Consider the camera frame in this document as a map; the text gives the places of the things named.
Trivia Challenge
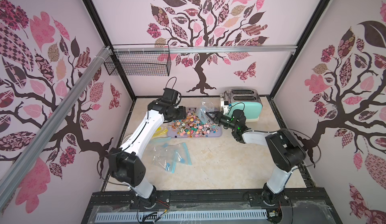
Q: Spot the yellow-zip candy bag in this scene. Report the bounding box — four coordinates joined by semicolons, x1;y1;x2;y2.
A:
152;127;168;139

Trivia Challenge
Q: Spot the purple plastic tray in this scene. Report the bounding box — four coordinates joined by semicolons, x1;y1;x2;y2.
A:
166;107;222;138

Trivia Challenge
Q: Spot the blue-zip candy bag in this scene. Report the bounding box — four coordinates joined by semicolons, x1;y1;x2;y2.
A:
152;151;178;173
149;137;171;148
165;143;192;165
196;98;218;124

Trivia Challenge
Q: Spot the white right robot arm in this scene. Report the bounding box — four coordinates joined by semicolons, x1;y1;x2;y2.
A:
206;109;306;206

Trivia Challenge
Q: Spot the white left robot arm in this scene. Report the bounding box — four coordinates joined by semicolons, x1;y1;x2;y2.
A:
108;88;187;199

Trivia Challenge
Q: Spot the mint green toaster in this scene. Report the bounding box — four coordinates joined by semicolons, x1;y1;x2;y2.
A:
220;88;263;122

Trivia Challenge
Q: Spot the loose candy pile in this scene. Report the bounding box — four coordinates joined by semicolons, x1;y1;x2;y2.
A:
168;110;221;137

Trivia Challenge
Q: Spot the white round strainer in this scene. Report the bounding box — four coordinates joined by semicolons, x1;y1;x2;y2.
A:
121;134;131;144

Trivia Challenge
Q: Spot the black wire basket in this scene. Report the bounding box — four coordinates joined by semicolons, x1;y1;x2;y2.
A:
104;43;171;76

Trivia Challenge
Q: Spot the aluminium rail back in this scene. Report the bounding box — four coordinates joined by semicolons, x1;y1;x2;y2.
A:
114;45;298;54

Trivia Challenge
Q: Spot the aluminium rail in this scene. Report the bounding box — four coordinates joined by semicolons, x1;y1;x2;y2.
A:
114;45;298;54
1;46;112;208

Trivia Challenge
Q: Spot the white slotted cable duct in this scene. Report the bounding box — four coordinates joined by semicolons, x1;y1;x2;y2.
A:
94;210;267;224

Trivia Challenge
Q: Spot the aluminium rail left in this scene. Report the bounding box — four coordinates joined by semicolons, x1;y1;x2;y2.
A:
1;46;112;208

